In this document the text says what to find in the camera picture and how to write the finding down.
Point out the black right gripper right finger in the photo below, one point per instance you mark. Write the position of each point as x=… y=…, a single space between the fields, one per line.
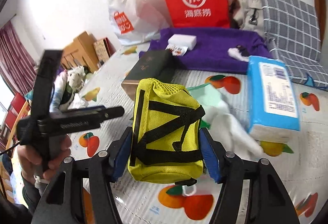
x=243 y=182

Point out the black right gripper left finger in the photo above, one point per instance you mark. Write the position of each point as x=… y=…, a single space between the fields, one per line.
x=62 y=200

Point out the white and green glove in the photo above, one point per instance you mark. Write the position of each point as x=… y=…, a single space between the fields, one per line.
x=224 y=126

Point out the person's left hand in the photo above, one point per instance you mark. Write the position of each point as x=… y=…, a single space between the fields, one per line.
x=29 y=159

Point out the red chair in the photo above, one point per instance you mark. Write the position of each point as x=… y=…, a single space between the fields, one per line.
x=13 y=111

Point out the fruit print tablecloth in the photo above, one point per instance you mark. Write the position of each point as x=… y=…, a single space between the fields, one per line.
x=165 y=135

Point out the floral cloth pile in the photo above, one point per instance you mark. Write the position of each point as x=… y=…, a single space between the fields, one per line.
x=66 y=85

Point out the red striped curtain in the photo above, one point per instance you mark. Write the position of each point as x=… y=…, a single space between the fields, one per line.
x=16 y=60

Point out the blue tissue pack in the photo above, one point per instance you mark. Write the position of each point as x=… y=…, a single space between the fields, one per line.
x=272 y=107

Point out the wooden cabinet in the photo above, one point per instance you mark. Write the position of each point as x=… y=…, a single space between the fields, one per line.
x=81 y=52

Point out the dark green gold tin box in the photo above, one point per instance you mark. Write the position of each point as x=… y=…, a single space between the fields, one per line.
x=158 y=64

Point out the small white red card pack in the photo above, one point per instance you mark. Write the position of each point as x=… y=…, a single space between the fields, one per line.
x=177 y=50

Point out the purple towel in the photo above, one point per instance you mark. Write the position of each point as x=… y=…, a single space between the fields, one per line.
x=211 y=50

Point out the white Miniso plastic bag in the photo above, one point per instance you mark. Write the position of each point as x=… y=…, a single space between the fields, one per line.
x=135 y=21

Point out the grey checked cushion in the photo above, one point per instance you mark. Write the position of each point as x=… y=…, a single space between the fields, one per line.
x=293 y=37

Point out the beige canvas bag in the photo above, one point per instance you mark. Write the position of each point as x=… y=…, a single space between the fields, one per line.
x=247 y=15

